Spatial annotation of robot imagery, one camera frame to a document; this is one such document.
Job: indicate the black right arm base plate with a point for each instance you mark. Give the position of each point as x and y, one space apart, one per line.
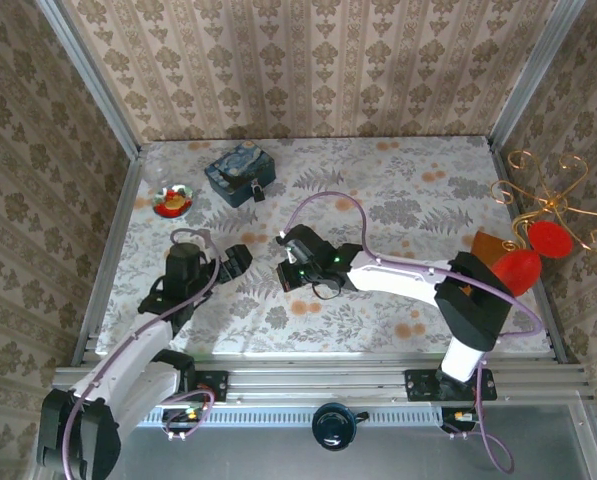
418 385

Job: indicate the glass bowl with red sweets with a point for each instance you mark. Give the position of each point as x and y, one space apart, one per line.
173 201

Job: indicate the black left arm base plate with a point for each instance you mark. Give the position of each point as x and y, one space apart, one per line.
213 385

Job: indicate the black round knob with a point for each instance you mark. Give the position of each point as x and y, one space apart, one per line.
334 425

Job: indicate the blue starry night tin box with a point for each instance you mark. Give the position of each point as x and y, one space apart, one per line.
238 172

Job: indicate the clear drinking glass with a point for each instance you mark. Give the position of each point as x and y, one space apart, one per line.
158 171

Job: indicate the floral tablecloth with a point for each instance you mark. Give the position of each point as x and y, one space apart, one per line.
378 320

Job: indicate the aluminium corner post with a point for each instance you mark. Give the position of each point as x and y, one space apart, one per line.
93 85
533 75

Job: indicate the orange brown flat board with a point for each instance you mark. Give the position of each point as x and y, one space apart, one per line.
485 247

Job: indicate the red round disc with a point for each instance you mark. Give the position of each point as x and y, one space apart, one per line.
518 272
550 239

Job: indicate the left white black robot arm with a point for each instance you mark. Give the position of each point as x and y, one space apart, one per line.
143 385

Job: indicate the black power connector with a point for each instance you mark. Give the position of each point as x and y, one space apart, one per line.
185 414
459 417

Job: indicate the aluminium front rail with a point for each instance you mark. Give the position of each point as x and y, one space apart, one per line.
303 375

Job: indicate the aluminium side rail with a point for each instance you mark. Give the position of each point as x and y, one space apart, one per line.
123 225
553 310

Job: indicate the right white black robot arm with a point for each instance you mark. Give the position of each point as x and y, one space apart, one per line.
393 280

